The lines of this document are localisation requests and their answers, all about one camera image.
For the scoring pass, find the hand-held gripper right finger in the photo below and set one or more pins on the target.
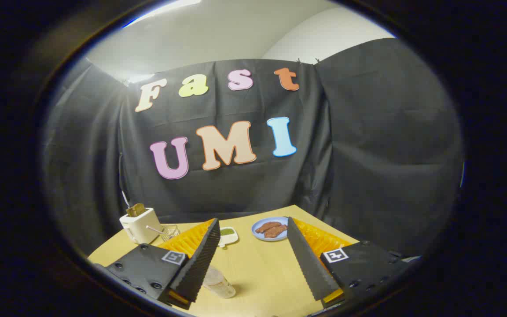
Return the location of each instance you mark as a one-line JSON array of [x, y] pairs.
[[310, 268]]

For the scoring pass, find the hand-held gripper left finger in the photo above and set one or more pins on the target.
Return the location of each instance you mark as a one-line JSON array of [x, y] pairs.
[[198, 264]]

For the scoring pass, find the clear plastic bottle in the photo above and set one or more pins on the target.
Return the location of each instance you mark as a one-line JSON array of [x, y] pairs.
[[220, 285]]

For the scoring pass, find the white divided bean tray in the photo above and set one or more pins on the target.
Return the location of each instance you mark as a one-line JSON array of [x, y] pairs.
[[229, 237]]

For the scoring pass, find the wooden table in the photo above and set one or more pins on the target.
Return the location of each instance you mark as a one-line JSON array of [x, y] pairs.
[[262, 268]]

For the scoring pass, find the brown meat piece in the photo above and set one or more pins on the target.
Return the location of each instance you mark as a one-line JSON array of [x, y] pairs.
[[267, 226], [276, 231]]

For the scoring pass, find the blue plate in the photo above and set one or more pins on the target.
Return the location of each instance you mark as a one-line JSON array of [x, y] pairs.
[[258, 235]]

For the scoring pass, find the white toaster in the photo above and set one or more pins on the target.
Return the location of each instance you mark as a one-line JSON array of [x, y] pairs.
[[141, 226]]

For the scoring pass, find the brown toast slice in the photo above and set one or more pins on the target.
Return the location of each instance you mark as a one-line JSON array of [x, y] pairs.
[[135, 210]]

